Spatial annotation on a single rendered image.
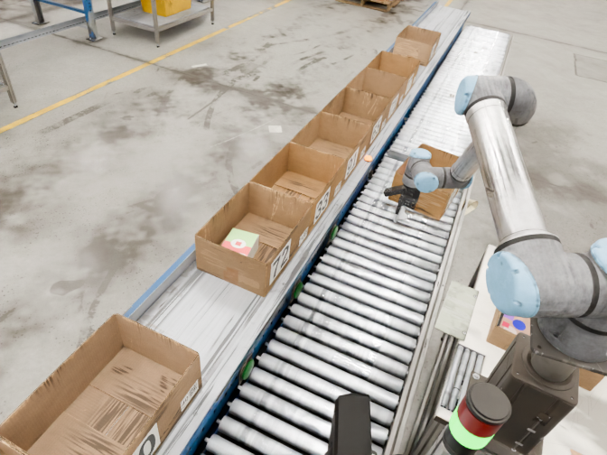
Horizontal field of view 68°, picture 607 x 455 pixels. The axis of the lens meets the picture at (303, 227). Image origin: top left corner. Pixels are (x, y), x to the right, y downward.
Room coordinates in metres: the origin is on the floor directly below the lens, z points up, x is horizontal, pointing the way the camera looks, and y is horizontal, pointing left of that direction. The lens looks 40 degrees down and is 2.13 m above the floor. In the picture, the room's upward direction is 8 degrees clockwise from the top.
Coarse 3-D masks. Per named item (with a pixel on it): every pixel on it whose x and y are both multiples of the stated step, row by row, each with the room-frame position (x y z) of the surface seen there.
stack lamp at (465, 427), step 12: (456, 408) 0.30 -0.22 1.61; (468, 408) 0.28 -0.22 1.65; (456, 420) 0.28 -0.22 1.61; (468, 420) 0.27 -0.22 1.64; (456, 432) 0.27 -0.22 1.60; (468, 432) 0.27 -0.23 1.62; (480, 432) 0.26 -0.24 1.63; (492, 432) 0.26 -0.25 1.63; (468, 444) 0.26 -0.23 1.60; (480, 444) 0.26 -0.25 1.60
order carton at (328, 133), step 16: (320, 112) 2.24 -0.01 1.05; (304, 128) 2.05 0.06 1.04; (320, 128) 2.25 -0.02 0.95; (336, 128) 2.22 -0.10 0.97; (352, 128) 2.19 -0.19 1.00; (368, 128) 2.16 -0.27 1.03; (304, 144) 2.08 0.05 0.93; (320, 144) 2.17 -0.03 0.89; (336, 144) 2.20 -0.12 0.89; (352, 144) 2.18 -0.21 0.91
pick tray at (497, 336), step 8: (496, 312) 1.21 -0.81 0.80; (496, 320) 1.13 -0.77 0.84; (496, 328) 1.09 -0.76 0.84; (488, 336) 1.11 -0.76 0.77; (496, 336) 1.09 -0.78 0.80; (504, 336) 1.08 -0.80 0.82; (512, 336) 1.07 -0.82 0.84; (496, 344) 1.08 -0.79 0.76; (504, 344) 1.07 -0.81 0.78; (584, 376) 0.95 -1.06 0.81; (592, 376) 0.95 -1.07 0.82; (600, 376) 0.94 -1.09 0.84; (584, 384) 0.95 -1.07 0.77; (592, 384) 0.94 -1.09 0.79
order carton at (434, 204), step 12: (420, 144) 2.27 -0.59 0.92; (432, 156) 2.26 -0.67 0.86; (444, 156) 2.23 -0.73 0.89; (456, 156) 2.20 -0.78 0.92; (396, 180) 1.94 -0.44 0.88; (420, 192) 1.88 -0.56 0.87; (432, 192) 1.85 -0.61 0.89; (444, 192) 1.83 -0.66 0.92; (456, 192) 2.04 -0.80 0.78; (420, 204) 1.87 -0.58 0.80; (432, 204) 1.84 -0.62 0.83; (444, 204) 1.82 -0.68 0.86; (432, 216) 1.83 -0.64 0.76
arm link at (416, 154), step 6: (414, 150) 1.74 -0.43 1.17; (420, 150) 1.75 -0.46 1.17; (426, 150) 1.76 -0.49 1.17; (414, 156) 1.70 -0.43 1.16; (420, 156) 1.69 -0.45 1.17; (426, 156) 1.70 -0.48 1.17; (408, 162) 1.72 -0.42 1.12; (414, 162) 1.68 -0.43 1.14; (408, 168) 1.71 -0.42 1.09; (408, 174) 1.71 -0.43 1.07
